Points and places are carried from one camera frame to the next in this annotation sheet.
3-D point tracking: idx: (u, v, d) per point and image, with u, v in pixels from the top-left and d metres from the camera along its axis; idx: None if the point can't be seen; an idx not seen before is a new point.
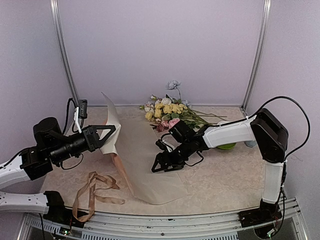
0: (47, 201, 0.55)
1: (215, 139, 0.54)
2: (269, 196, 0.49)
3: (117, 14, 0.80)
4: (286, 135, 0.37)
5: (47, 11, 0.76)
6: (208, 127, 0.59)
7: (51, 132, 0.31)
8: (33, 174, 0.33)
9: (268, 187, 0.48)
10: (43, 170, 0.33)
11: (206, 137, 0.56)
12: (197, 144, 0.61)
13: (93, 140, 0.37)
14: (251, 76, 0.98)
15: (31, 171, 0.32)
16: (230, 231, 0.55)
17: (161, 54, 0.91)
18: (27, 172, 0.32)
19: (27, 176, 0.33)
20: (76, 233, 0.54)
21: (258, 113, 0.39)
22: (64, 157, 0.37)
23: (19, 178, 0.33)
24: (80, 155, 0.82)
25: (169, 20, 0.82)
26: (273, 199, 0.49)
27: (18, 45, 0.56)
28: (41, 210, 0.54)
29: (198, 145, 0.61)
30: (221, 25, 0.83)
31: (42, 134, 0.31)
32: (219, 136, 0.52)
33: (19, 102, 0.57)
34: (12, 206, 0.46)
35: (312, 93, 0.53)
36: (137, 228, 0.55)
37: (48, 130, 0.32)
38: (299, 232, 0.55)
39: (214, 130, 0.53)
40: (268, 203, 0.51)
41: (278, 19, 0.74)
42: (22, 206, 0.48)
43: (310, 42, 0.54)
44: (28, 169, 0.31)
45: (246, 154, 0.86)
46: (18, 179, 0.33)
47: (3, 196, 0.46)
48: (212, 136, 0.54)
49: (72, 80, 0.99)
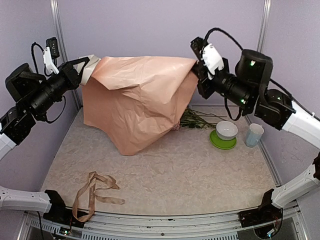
0: (49, 200, 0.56)
1: (296, 131, 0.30)
2: (280, 202, 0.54)
3: (117, 13, 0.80)
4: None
5: (46, 12, 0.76)
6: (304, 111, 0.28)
7: (24, 76, 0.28)
8: (17, 135, 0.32)
9: (285, 196, 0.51)
10: (25, 126, 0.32)
11: (294, 117, 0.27)
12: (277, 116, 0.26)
13: (73, 76, 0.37)
14: None
15: (13, 132, 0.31)
16: (230, 231, 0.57)
17: (161, 53, 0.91)
18: (9, 135, 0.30)
19: (10, 142, 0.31)
20: (76, 233, 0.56)
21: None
22: (48, 104, 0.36)
23: (4, 147, 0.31)
24: (80, 155, 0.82)
25: (169, 20, 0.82)
26: (282, 205, 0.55)
27: (17, 45, 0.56)
28: (43, 208, 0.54)
29: (276, 118, 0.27)
30: (222, 24, 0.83)
31: (15, 81, 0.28)
32: (306, 129, 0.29)
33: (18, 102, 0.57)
34: (15, 203, 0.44)
35: (312, 93, 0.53)
36: (138, 228, 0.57)
37: (19, 74, 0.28)
38: (298, 232, 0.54)
39: (309, 118, 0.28)
40: (275, 205, 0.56)
41: (279, 19, 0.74)
42: (23, 205, 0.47)
43: (310, 43, 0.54)
44: (9, 130, 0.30)
45: (246, 153, 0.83)
46: (5, 151, 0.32)
47: (7, 191, 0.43)
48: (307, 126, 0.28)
49: None
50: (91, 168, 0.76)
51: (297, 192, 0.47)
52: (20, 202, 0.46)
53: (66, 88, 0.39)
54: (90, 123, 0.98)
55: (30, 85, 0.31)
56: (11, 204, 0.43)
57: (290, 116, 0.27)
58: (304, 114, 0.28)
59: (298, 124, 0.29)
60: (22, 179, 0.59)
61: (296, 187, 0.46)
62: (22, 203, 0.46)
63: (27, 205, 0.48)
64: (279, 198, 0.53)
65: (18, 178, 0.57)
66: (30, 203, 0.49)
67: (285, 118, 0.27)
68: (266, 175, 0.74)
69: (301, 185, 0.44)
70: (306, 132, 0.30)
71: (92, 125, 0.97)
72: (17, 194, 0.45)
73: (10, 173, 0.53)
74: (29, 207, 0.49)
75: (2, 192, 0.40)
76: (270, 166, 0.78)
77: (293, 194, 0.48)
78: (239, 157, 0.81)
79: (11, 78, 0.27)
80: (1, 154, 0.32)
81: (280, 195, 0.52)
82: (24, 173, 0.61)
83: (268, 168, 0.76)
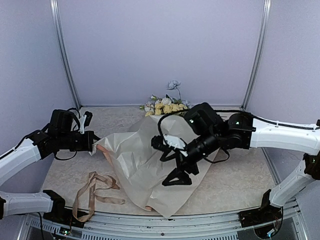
0: (50, 198, 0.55)
1: (264, 141, 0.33)
2: (279, 201, 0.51)
3: (116, 13, 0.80)
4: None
5: (46, 12, 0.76)
6: (260, 124, 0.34)
7: (73, 116, 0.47)
8: (43, 149, 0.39)
9: (282, 195, 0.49)
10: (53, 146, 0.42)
11: (256, 135, 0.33)
12: (239, 138, 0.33)
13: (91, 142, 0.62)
14: (251, 77, 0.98)
15: (43, 146, 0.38)
16: (230, 231, 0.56)
17: (161, 53, 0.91)
18: (39, 148, 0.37)
19: (38, 154, 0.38)
20: (76, 233, 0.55)
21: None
22: (66, 145, 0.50)
23: (29, 158, 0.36)
24: (80, 155, 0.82)
25: (168, 19, 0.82)
26: (281, 204, 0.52)
27: (18, 45, 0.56)
28: (46, 207, 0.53)
29: (240, 139, 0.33)
30: (220, 25, 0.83)
31: (66, 116, 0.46)
32: (272, 140, 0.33)
33: (19, 102, 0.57)
34: (21, 206, 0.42)
35: (307, 93, 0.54)
36: (137, 228, 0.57)
37: (71, 114, 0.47)
38: (298, 232, 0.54)
39: (269, 128, 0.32)
40: (274, 206, 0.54)
41: (278, 19, 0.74)
42: (27, 207, 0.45)
43: (306, 43, 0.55)
44: (40, 144, 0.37)
45: (246, 154, 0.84)
46: (26, 162, 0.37)
47: (9, 195, 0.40)
48: (267, 137, 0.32)
49: (72, 80, 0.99)
50: (91, 168, 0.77)
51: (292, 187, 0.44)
52: (25, 204, 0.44)
53: (76, 143, 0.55)
54: (90, 123, 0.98)
55: (69, 125, 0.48)
56: (17, 208, 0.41)
57: (252, 134, 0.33)
58: (263, 126, 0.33)
59: (262, 138, 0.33)
60: (22, 178, 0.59)
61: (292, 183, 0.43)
62: (26, 205, 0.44)
63: (31, 207, 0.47)
64: (275, 197, 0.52)
65: (18, 177, 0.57)
66: (33, 204, 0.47)
67: (247, 137, 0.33)
68: (267, 175, 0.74)
69: (293, 182, 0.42)
70: (276, 141, 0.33)
71: (92, 125, 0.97)
72: (20, 197, 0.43)
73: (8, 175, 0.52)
74: (32, 209, 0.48)
75: (6, 196, 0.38)
76: (271, 167, 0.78)
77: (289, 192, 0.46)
78: (239, 157, 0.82)
79: (67, 113, 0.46)
80: (22, 165, 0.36)
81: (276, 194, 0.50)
82: (24, 173, 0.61)
83: (268, 168, 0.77)
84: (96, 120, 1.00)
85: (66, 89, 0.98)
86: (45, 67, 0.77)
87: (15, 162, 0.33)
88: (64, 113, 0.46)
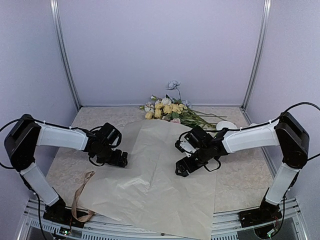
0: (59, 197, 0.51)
1: (237, 144, 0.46)
2: (273, 197, 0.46)
3: (116, 13, 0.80)
4: (307, 138, 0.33)
5: (46, 12, 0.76)
6: (228, 131, 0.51)
7: (118, 133, 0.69)
8: (90, 144, 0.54)
9: (275, 190, 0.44)
10: (97, 145, 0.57)
11: (226, 141, 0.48)
12: (216, 148, 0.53)
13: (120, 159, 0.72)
14: (251, 76, 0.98)
15: (91, 141, 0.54)
16: (230, 231, 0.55)
17: (161, 53, 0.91)
18: (88, 141, 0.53)
19: (84, 144, 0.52)
20: (76, 233, 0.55)
21: (279, 117, 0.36)
22: (104, 154, 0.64)
23: (77, 143, 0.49)
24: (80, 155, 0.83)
25: (168, 19, 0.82)
26: (277, 201, 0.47)
27: (17, 45, 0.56)
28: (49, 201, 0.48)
29: (217, 149, 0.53)
30: (220, 24, 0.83)
31: (114, 130, 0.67)
32: (240, 140, 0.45)
33: (20, 103, 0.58)
34: (35, 179, 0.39)
35: (307, 93, 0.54)
36: (137, 228, 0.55)
37: (118, 132, 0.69)
38: (299, 232, 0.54)
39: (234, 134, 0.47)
40: (270, 203, 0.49)
41: (279, 18, 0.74)
42: (39, 189, 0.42)
43: (306, 43, 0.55)
44: (91, 139, 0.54)
45: (246, 154, 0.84)
46: (73, 144, 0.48)
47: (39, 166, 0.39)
48: (234, 139, 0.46)
49: (72, 80, 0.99)
50: (91, 168, 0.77)
51: (278, 182, 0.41)
52: (39, 184, 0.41)
53: (108, 157, 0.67)
54: (90, 123, 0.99)
55: (112, 139, 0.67)
56: (31, 177, 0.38)
57: (225, 141, 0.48)
58: (231, 133, 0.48)
59: (233, 142, 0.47)
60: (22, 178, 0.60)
61: (278, 178, 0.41)
62: (40, 185, 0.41)
63: (43, 190, 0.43)
64: (272, 194, 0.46)
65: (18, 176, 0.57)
66: (47, 189, 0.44)
67: (221, 145, 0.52)
68: (267, 175, 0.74)
69: (279, 174, 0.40)
70: (244, 141, 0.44)
71: (92, 125, 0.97)
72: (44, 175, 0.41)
73: (8, 175, 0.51)
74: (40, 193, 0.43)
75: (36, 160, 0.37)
76: (269, 166, 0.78)
77: (281, 188, 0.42)
78: (239, 157, 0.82)
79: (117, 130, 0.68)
80: (71, 145, 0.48)
81: (269, 189, 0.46)
82: None
83: (268, 169, 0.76)
84: (96, 120, 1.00)
85: (66, 88, 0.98)
86: (45, 67, 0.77)
87: (68, 137, 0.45)
88: (113, 129, 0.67)
